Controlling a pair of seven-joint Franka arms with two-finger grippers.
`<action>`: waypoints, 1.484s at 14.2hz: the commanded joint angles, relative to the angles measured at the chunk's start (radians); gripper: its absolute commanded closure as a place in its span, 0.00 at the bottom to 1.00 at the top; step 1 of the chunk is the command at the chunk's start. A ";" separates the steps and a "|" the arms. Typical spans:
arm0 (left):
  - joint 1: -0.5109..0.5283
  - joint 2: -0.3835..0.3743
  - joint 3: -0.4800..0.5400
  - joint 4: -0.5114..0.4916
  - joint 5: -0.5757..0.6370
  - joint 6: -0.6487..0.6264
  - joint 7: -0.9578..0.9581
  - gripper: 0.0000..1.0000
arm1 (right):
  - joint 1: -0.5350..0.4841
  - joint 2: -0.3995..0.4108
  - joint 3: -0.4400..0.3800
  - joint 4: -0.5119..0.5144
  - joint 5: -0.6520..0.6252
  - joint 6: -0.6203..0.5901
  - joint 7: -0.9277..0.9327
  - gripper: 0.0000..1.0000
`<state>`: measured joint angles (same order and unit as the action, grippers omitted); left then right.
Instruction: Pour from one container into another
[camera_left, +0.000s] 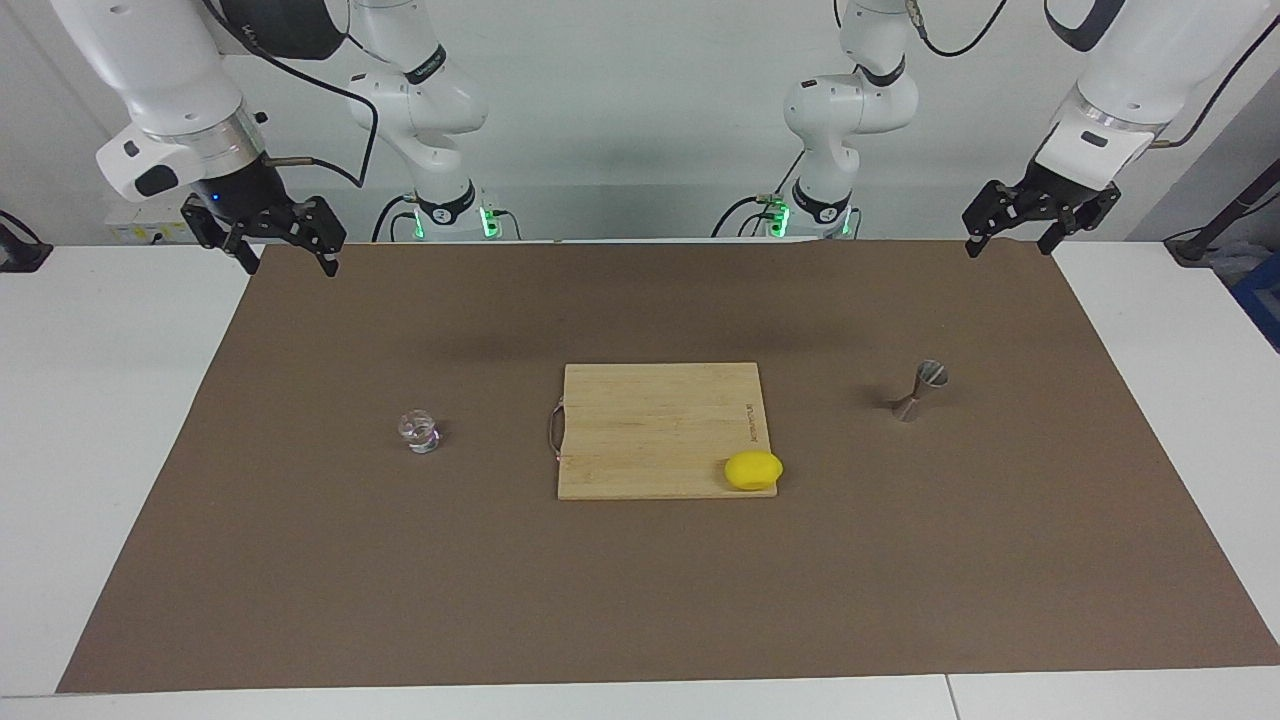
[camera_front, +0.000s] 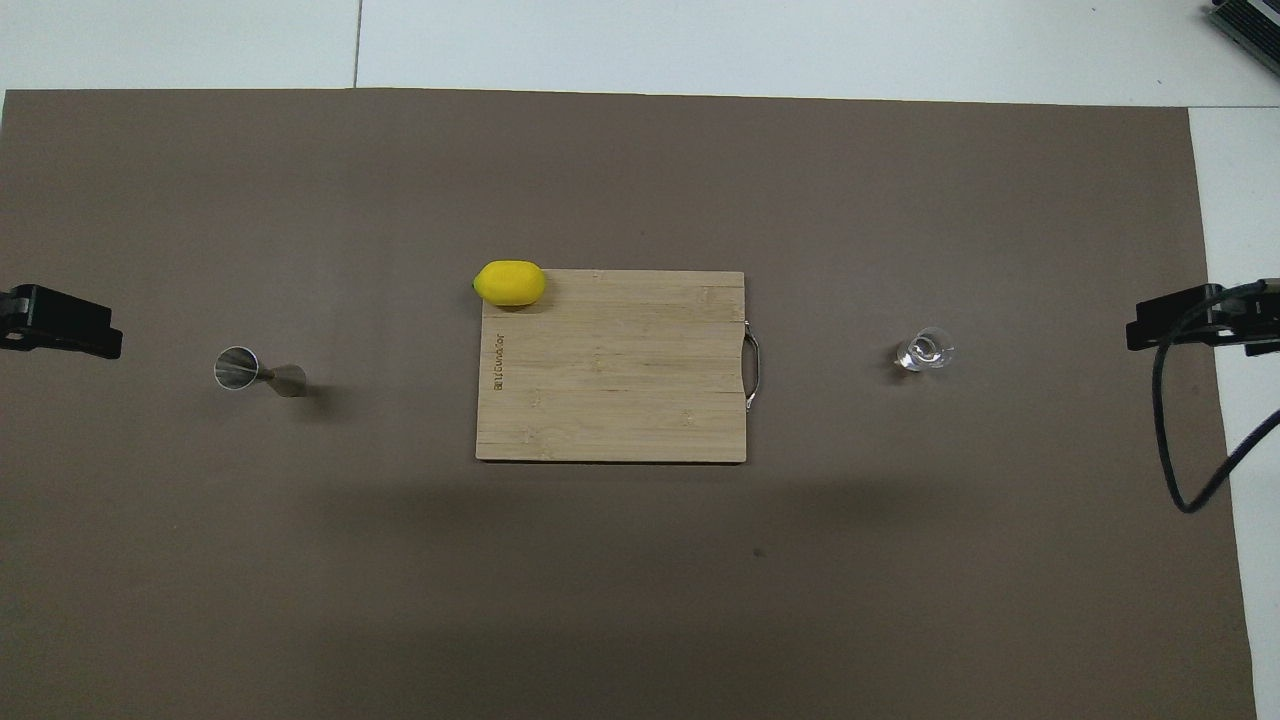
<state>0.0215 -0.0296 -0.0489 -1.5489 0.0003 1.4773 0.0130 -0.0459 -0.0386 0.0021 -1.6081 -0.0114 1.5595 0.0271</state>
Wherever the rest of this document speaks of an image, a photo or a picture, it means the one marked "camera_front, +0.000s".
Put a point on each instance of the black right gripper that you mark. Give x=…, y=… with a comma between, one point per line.
x=1265, y=315

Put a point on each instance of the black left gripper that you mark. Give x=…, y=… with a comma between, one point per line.
x=8, y=320

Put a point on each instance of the steel double jigger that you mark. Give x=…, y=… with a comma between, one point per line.
x=237, y=368

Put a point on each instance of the small clear glass cup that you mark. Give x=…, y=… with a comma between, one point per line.
x=925, y=350

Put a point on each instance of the grey ribbed device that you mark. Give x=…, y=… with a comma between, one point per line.
x=1255, y=25

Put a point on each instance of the yellow lemon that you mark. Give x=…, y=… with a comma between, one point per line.
x=510, y=283

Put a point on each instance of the bamboo cutting board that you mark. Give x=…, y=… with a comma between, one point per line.
x=620, y=380

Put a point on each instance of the large brown table mat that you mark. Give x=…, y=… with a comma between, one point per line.
x=640, y=180

